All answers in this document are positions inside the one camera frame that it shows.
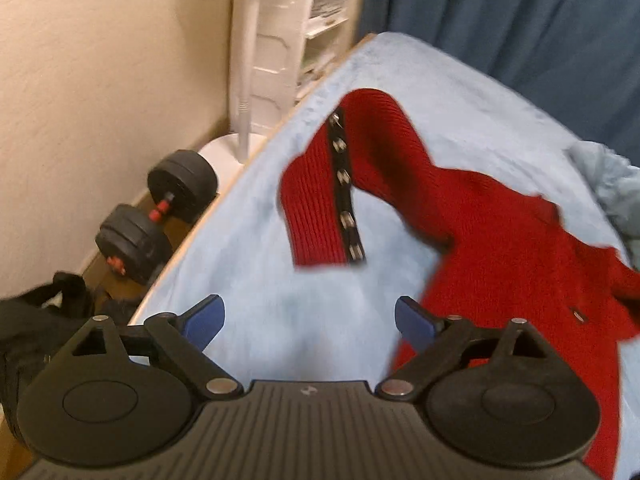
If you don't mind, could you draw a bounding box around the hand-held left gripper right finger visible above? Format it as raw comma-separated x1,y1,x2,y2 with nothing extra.
375,296,551,402

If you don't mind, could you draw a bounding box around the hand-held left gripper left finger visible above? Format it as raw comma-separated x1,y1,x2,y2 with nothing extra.
65,294,245,401

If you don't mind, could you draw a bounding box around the red knit cardigan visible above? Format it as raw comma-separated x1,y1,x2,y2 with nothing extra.
277,87,640,480

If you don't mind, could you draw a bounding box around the light blue fleece bed blanket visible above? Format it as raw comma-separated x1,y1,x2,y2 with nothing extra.
132,32,640,480

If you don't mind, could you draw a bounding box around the black bag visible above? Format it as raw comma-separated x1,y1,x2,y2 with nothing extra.
0,271,146,461

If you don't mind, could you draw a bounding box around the crumpled light blue blanket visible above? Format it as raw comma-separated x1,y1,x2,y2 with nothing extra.
567,141,640,266

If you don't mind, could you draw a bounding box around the white standing fan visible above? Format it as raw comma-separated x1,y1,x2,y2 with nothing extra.
197,0,273,196

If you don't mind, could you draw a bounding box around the white shelf unit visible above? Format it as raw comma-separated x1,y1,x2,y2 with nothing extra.
250,0,368,131

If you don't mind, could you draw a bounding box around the dark blue curtain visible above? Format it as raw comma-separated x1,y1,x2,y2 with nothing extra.
355,0,640,171

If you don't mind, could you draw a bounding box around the black dumbbell with red handle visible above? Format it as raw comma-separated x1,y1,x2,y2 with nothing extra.
95,150,219,286

